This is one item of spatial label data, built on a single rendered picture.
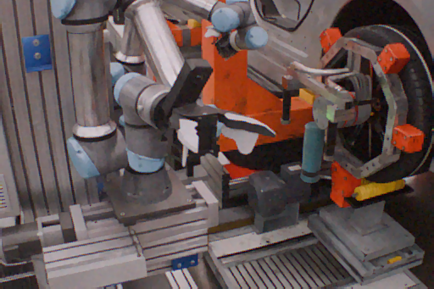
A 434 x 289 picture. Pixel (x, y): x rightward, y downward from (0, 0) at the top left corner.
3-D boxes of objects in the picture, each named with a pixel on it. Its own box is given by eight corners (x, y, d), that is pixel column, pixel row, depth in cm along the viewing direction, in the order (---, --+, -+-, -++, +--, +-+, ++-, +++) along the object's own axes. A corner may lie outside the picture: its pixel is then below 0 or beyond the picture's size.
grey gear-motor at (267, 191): (330, 225, 238) (338, 168, 223) (258, 245, 224) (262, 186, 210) (313, 208, 253) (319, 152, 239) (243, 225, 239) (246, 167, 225)
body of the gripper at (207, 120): (222, 158, 79) (182, 134, 88) (228, 109, 76) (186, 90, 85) (184, 166, 74) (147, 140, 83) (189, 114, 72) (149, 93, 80)
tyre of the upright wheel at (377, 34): (414, 202, 197) (496, 97, 149) (374, 214, 189) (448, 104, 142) (347, 101, 237) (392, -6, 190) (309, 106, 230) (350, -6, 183)
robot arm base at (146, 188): (127, 208, 125) (124, 177, 121) (115, 182, 137) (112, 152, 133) (180, 198, 130) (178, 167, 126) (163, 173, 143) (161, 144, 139)
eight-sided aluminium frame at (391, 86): (392, 195, 173) (415, 61, 151) (380, 198, 171) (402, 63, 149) (322, 139, 219) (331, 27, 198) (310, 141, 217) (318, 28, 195)
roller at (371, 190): (408, 189, 194) (410, 178, 192) (355, 204, 185) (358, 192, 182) (399, 183, 199) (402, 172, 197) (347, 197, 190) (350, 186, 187)
